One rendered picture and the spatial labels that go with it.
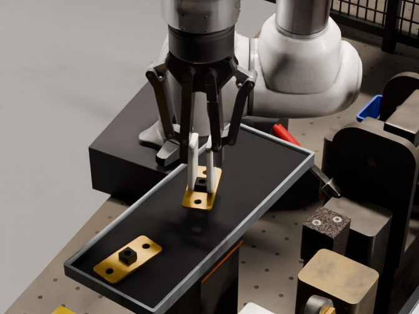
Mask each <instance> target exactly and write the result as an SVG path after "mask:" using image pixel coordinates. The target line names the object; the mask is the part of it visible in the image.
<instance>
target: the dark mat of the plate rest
mask: <svg viewBox="0 0 419 314"><path fill-rule="evenodd" d="M308 156H309V155H306V154H304V153H301V152H299V151H296V150H294V149H291V148H288V147H286V146H284V145H281V144H279V143H276V142H273V141H271V140H268V139H266V138H263V137H261V136H258V135H255V134H254V133H251V132H248V131H246V130H243V129H239V133H238V138H237V140H236V144H235V145H234V146H229V145H225V146H224V160H223V164H222V166H221V167H220V168H219V169H221V177H220V180H219V184H218V188H217V191H216V196H215V198H214V203H213V207H212V209H211V210H210V211H202V210H197V209H186V208H184V207H182V202H183V198H184V195H185V192H186V188H187V185H188V166H186V167H185V168H184V169H182V170H181V171H180V172H179V173H178V174H177V175H176V176H174V177H173V178H172V179H171V180H169V182H167V183H166V184H165V185H164V186H162V187H161V188H160V189H159V190H158V191H157V192H156V193H155V194H153V195H152V196H151V197H149V198H148V199H147V200H146V201H145V202H144V203H143V204H141V205H140V206H139V207H138V208H136V209H135V210H134V211H133V212H132V213H131V214H129V215H128V216H127V217H126V218H125V219H124V220H123V221H122V222H120V223H119V224H118V225H116V226H115V227H114V228H113V229H112V230H111V231H110V232H108V233H107V234H106V235H105V236H103V237H102V238H101V239H100V240H99V241H98V242H96V243H95V244H94V245H93V246H92V247H91V248H90V249H88V250H87V251H86V252H85V253H83V254H82V255H81V256H80V257H79V258H78V259H77V260H75V261H74V262H73V263H72V264H71V266H73V267H75V268H77V269H79V270H81V271H83V272H84V273H86V274H88V275H90V276H92V277H93V278H96V279H97V280H99V281H101V282H103V283H105V284H107V285H109V286H111V287H112V288H114V289H116V290H118V291H120V292H122V293H124V294H126V295H128V296H129V297H131V298H133V299H135V300H137V301H139V302H140V303H142V304H144V305H146V306H148V307H150V308H155V307H156V306H157V305H158V304H159V303H160V302H161V301H162V300H163V299H164V298H165V297H166V296H167V295H168V294H169V293H170V292H171V291H172V290H173V289H174V288H175V287H176V286H177V285H178V284H179V283H180V282H181V281H182V280H183V279H184V278H185V277H186V276H187V275H188V274H189V273H190V272H191V271H192V270H193V269H194V268H195V267H196V266H197V265H198V264H199V263H200V262H201V261H202V260H203V259H204V258H205V257H206V256H207V255H208V254H209V253H210V252H211V251H212V250H213V249H214V248H215V247H216V246H217V245H218V244H220V243H221V242H222V241H223V240H224V239H225V238H226V237H227V236H228V235H229V234H230V233H231V232H232V231H233V230H234V229H235V228H236V227H237V226H238V225H239V224H240V223H241V222H242V221H243V220H244V219H245V218H246V217H247V216H248V215H249V214H250V213H251V212H252V211H253V210H254V209H255V208H256V207H258V206H259V205H260V203H262V202H263V201H264V200H265V199H266V198H267V197H268V196H269V195H270V194H271V193H272V192H273V191H274V190H275V189H276V188H277V187H278V186H279V185H280V184H281V183H282V182H283V181H284V180H285V179H286V178H287V177H288V176H289V175H290V174H291V173H292V172H293V171H294V170H295V169H296V168H297V167H298V166H299V165H300V164H301V163H302V162H303V161H304V160H305V159H306V158H307V157H308ZM140 236H145V237H147V238H149V239H150V240H152V241H154V242H155V243H156V244H158V245H159V246H160V247H161V248H162V252H160V253H159V254H158V255H156V256H155V257H154V258H152V259H151V260H149V261H148V262H147V263H145V264H143V265H142V266H141V267H139V268H138V269H136V270H135V271H133V272H132V273H131V274H129V275H127V276H126V277H125V278H123V279H122V280H121V281H119V282H118V283H116V284H109V283H108V282H107V281H105V280H104V279H103V278H101V277H100V276H98V275H97V274H96V273H95V272H94V267H95V266H96V265H97V264H99V263H101V262H102V261H103V260H105V259H106V258H108V257H110V256H111V255H112V254H114V253H116V252H117V251H118V250H120V249H121V248H123V247H125V246H126V245H127V244H129V243H131V242H132V241H133V240H135V239H136V238H138V237H140Z"/></svg>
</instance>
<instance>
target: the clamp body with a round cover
mask: <svg viewBox="0 0 419 314"><path fill-rule="evenodd" d="M378 278H379V274H378V272H377V271H376V270H374V269H371V268H370V267H367V266H365V265H362V264H360V263H358V262H356V261H354V260H351V259H349V258H347V257H344V256H343V255H340V254H338V253H336V252H333V251H331V250H329V249H321V250H319V251H318V252H317V253H316V254H315V255H314V256H313V258H311V259H310V261H309V262H308V263H307V264H306V265H305V267H304V268H303V269H302V270H301V271H300V272H299V273H298V278H297V292H296V307H295V314H304V309H305V306H306V303H307V301H308V299H310V297H311V296H313V295H318V296H320V297H324V298H328V299H331V300H332V302H333V306H334V308H335V314H373V309H374V305H375V297H376V293H377V285H378Z"/></svg>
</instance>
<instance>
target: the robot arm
mask: <svg viewBox="0 0 419 314"><path fill-rule="evenodd" d="M330 4H331V0H276V13H275V14H273V15H272V16H271V17H270V18H269V19H268V20H267V21H266V22H265V23H264V25H263V27H262V30H261V33H260V36H259V38H258V39H249V38H247V37H245V36H242V35H239V34H237V33H236V31H235V24H236V23H237V21H238V18H239V13H240V11H241V0H161V15H162V18H163V19H164V21H165V22H166V23H167V24H168V33H167V35H166V37H165V40H164V42H163V45H162V47H161V52H160V56H159V59H158V61H156V60H153V61H151V62H150V65H149V66H148V69H147V71H146V74H145V75H146V78H147V79H148V81H149V82H150V83H151V85H152V87H153V89H154V92H155V97H156V100H157V105H158V110H159V113H160V117H159V120H158V121H157V122H156V123H155V124H154V125H153V126H151V127H150V128H149V129H147V130H145V131H143V132H141V133H140V134H139V143H140V144H141V145H143V146H149V147H152V148H156V149H158V150H159V152H158V154H157V155H156V157H155V159H156V162H157V163H158V165H160V166H162V167H165V166H168V165H169V164H170V163H172V162H174V161H176V160H177V159H179V160H180V162H181V164H187V165H188V190H189V191H193V190H194V188H195V181H196V177H198V150H199V149H200V148H201V147H202V146H203V145H204V144H206V143H207V145H206V190H207V192H208V193H212V192H213V189H214V185H215V182H216V168H220V167H221V166H222V164H223V160H224V146H225V145H229V146H234V145H235V144H236V140H237V138H238V133H239V129H240V125H241V123H242V124H243V125H246V126H249V127H251V128H254V123H253V121H251V120H249V119H247V118H243V117H245V116H253V117H263V118H280V119H308V118H320V117H326V116H329V115H333V114H335V113H338V112H341V111H343V110H345V109H347V108H348V107H350V105H351V104H353V103H354V102H355V101H356V99H357V97H358V95H359V92H360V86H361V82H362V62H361V59H360V57H359V55H358V53H357V51H356V50H355V49H354V48H353V47H352V46H351V45H350V44H349V43H348V42H346V41H343V40H341V33H340V29H339V27H338V26H337V24H336V23H335V22H334V21H333V20H332V19H331V18H330V17H329V13H330ZM228 124H230V126H229V129H228V130H224V127H226V126H227V125H228Z"/></svg>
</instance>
